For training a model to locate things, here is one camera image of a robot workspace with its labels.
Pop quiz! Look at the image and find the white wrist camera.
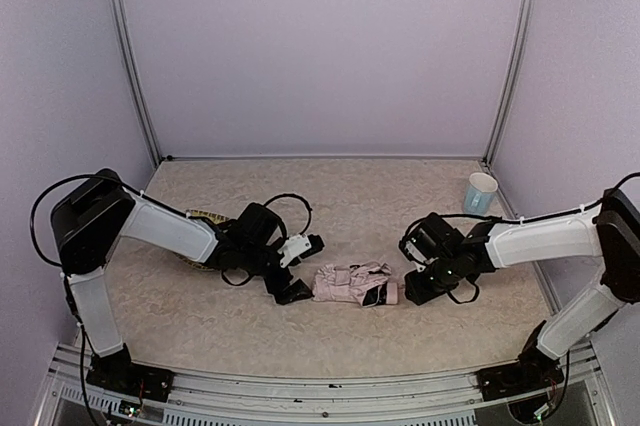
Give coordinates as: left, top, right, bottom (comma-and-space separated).
277, 234, 311, 268
398, 230, 430, 263

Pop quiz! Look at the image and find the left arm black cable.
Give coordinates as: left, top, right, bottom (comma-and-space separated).
28, 174, 146, 267

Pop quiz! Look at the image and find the front aluminium rail base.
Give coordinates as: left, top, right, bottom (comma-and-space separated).
27, 342, 623, 425

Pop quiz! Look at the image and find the right aluminium frame post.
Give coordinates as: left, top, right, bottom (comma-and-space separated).
482, 0, 535, 170

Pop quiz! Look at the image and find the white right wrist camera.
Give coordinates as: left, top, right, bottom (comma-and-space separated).
398, 230, 430, 263

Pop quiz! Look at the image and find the light blue mug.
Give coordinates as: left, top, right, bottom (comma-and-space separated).
463, 172, 498, 216

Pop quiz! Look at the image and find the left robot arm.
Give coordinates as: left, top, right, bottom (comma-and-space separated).
50, 168, 324, 403

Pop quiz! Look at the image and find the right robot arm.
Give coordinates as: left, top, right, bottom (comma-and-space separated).
399, 187, 639, 401

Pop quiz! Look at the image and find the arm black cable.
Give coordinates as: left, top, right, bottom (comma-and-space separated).
444, 173, 640, 227
28, 174, 146, 267

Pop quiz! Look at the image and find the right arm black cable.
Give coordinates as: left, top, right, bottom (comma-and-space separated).
444, 173, 640, 227

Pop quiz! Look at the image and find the woven bamboo tray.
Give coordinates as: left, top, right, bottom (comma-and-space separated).
175, 209, 231, 272

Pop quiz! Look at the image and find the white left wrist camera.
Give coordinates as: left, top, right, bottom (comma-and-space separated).
277, 234, 311, 268

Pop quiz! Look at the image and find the left aluminium frame post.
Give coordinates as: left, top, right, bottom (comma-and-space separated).
109, 0, 163, 168

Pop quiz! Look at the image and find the pink folding umbrella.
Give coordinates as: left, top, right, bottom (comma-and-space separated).
312, 261, 399, 308

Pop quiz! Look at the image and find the aluminium frame post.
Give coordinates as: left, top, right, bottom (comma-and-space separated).
109, 0, 163, 168
482, 0, 535, 170

